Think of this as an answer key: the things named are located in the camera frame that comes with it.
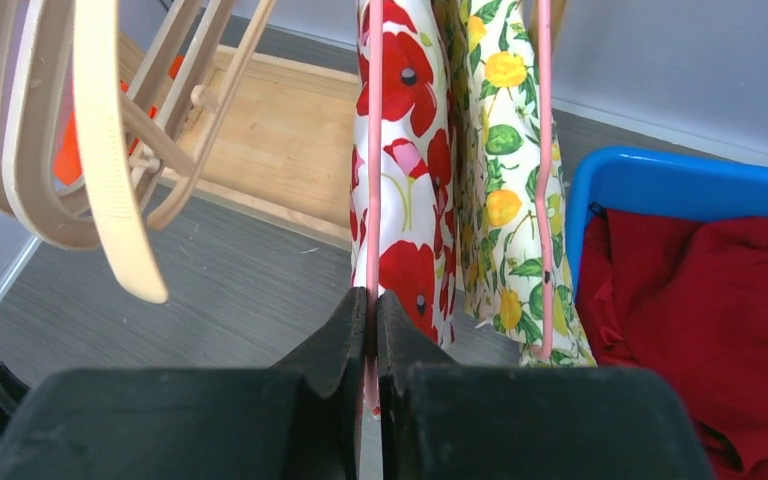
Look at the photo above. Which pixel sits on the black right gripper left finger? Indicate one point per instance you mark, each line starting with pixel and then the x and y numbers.
pixel 297 419

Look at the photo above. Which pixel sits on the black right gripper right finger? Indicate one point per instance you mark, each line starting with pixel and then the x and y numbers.
pixel 444 420

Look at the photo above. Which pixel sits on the thin pink wire hanger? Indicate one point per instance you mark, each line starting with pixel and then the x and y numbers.
pixel 542 26

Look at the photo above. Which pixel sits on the red poppy print cloth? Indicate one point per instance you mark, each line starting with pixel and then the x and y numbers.
pixel 417 226

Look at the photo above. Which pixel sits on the dark red cloth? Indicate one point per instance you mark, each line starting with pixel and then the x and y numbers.
pixel 688 300

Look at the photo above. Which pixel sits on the lemon print skirt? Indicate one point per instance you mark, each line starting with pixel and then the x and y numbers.
pixel 492 57

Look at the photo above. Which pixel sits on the wooden hanger rack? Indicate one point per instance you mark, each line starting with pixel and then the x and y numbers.
pixel 283 152

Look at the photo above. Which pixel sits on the cream wooden hanger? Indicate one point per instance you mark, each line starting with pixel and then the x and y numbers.
pixel 100 133

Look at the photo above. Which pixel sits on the orange cloth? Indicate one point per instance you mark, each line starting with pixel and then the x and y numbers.
pixel 66 166

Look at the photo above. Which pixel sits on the blue plastic bin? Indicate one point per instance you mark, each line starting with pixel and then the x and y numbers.
pixel 662 184

